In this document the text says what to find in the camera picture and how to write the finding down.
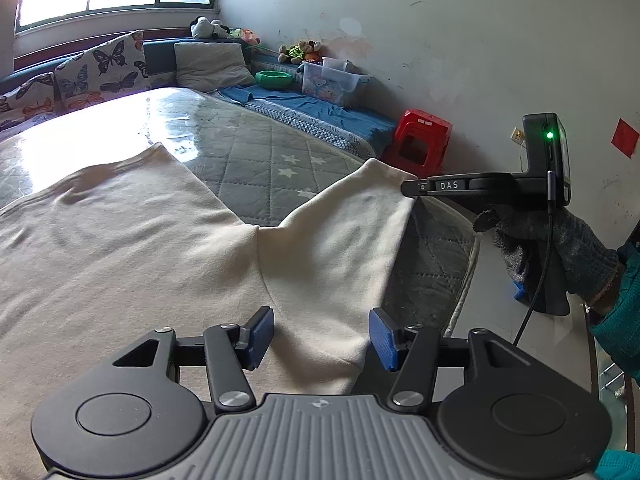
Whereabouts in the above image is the green plastic basin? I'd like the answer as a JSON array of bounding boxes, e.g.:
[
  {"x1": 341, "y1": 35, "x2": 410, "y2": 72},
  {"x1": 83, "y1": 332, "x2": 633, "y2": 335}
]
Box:
[{"x1": 255, "y1": 70, "x2": 294, "y2": 90}]

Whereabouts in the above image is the blue corner sofa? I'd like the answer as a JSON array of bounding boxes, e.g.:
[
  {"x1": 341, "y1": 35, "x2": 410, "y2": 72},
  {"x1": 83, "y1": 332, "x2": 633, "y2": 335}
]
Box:
[{"x1": 1, "y1": 37, "x2": 396, "y2": 158}]

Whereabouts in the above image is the red plastic stool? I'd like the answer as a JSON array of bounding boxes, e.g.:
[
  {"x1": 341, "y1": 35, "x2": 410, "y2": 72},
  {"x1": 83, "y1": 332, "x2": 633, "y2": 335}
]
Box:
[{"x1": 381, "y1": 108, "x2": 452, "y2": 179}]

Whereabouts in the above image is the teal right sleeve forearm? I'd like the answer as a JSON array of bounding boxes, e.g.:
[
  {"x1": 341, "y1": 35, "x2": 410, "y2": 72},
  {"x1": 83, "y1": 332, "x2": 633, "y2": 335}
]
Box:
[{"x1": 590, "y1": 228, "x2": 639, "y2": 479}]

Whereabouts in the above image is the beige plain cushion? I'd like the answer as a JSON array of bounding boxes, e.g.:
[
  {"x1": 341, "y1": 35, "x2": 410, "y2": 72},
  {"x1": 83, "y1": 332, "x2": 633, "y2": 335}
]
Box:
[{"x1": 174, "y1": 42, "x2": 255, "y2": 93}]

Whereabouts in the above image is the butterfly cushion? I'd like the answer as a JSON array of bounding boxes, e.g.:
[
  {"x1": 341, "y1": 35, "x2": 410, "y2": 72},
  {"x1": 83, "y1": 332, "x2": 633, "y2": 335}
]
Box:
[
  {"x1": 0, "y1": 72, "x2": 56, "y2": 134},
  {"x1": 54, "y1": 30, "x2": 151, "y2": 112}
]

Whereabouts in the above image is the cream knit garment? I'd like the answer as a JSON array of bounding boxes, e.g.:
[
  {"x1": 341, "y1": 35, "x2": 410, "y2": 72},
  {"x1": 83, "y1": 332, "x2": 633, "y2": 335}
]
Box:
[{"x1": 1, "y1": 145, "x2": 413, "y2": 479}]

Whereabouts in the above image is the grey quilted star table cover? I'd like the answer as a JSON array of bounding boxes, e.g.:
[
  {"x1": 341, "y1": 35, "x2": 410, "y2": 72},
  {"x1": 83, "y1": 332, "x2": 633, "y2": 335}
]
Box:
[{"x1": 1, "y1": 88, "x2": 480, "y2": 335}]

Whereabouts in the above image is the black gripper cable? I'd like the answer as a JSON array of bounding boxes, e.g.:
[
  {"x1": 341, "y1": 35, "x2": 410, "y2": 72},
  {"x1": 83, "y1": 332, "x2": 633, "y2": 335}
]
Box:
[{"x1": 512, "y1": 170, "x2": 559, "y2": 348}]

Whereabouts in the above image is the butterfly cushion right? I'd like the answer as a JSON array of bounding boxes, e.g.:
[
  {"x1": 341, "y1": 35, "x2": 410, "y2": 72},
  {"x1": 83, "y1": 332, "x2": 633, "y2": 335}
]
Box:
[{"x1": 54, "y1": 30, "x2": 151, "y2": 112}]

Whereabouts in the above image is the butterfly cushion left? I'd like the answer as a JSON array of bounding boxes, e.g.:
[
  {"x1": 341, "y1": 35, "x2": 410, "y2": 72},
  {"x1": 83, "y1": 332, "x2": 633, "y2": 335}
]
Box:
[{"x1": 0, "y1": 72, "x2": 56, "y2": 134}]

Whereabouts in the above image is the plush toys pile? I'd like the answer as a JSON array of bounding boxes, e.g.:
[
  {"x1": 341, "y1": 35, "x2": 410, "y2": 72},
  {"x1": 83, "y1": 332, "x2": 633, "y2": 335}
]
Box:
[{"x1": 278, "y1": 39, "x2": 322, "y2": 65}]

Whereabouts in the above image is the red paper on wall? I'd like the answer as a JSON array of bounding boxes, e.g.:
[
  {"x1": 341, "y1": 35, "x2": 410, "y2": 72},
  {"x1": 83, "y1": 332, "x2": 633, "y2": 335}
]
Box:
[{"x1": 611, "y1": 118, "x2": 640, "y2": 159}]

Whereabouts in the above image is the right hand grey glove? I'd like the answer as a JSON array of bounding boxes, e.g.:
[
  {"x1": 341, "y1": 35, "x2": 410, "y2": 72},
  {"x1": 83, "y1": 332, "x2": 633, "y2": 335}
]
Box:
[{"x1": 473, "y1": 206, "x2": 625, "y2": 304}]

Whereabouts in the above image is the clear plastic storage box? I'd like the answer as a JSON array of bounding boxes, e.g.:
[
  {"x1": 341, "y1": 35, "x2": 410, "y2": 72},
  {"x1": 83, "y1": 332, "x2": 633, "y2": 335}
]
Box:
[{"x1": 302, "y1": 62, "x2": 372, "y2": 108}]

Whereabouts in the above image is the panda plush toy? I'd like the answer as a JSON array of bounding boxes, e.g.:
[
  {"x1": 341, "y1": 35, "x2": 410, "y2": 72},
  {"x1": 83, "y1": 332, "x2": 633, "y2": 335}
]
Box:
[{"x1": 190, "y1": 16, "x2": 230, "y2": 39}]

